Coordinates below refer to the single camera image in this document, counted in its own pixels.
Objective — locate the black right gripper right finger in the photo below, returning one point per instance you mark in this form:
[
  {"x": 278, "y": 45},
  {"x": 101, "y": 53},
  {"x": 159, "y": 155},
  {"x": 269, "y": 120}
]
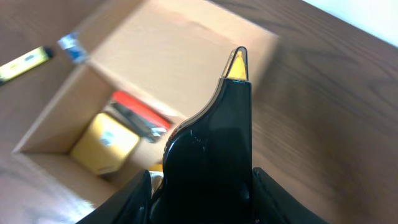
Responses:
[{"x": 273, "y": 204}]

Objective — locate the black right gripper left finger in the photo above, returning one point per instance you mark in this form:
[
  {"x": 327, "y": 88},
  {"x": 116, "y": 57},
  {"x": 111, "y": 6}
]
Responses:
[{"x": 129, "y": 205}]

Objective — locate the yellow highlighter marker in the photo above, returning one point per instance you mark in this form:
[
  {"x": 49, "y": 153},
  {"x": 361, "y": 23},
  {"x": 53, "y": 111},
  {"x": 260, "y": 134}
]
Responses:
[{"x": 24, "y": 63}]

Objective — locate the small white blue staple box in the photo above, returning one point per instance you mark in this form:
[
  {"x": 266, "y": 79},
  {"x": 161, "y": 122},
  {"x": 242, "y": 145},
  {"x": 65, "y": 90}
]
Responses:
[{"x": 71, "y": 45}]

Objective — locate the open cardboard box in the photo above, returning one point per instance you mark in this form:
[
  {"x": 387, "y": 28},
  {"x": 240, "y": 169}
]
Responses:
[{"x": 169, "y": 54}]

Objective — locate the red black stapler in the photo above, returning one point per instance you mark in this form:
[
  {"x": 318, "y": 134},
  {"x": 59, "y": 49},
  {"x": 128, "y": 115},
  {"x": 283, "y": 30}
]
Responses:
[{"x": 137, "y": 116}]

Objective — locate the yellow tape roll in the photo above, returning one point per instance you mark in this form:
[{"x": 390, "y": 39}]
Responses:
[{"x": 156, "y": 168}]

